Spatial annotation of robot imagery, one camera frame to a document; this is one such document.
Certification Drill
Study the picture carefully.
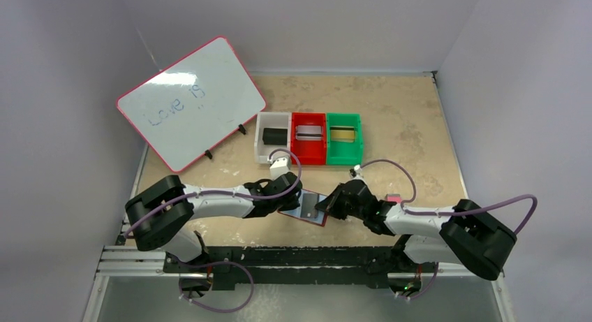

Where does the gold card in bin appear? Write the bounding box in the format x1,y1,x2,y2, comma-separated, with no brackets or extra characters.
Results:
329,126,357,142

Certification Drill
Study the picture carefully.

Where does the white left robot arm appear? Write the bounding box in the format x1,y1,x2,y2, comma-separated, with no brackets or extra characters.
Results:
124,172,302,263

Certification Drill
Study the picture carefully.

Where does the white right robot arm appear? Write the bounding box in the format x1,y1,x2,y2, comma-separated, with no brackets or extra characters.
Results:
315,179,517,281

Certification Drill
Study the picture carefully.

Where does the red plastic bin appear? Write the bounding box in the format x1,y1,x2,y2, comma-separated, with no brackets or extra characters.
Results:
290,112,327,166

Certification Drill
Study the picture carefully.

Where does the green plastic bin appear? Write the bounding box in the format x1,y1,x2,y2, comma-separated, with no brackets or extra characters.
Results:
326,113,364,166

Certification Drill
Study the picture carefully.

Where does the pink grey eraser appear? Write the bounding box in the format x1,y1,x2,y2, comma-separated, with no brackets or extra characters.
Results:
385,193,402,203

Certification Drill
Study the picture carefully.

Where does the pink framed whiteboard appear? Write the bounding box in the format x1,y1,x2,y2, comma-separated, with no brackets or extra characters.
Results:
116,36,267,173

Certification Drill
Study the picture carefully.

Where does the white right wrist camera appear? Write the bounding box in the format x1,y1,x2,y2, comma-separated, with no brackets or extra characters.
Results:
349,165,364,180

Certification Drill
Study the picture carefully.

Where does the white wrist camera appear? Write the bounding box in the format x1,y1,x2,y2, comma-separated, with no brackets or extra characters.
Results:
269,156,292,180
349,165,364,180

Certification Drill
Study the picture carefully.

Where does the white plastic bin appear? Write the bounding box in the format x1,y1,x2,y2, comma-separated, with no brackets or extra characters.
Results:
254,112,292,163

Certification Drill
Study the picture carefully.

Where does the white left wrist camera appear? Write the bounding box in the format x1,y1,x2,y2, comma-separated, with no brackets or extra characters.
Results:
269,156,292,180

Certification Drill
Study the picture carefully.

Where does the black card in bin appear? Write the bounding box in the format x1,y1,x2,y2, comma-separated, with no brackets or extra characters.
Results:
262,128,288,146

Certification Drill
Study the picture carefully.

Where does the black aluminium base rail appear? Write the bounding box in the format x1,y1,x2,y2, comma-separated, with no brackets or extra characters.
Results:
94,244,505,293

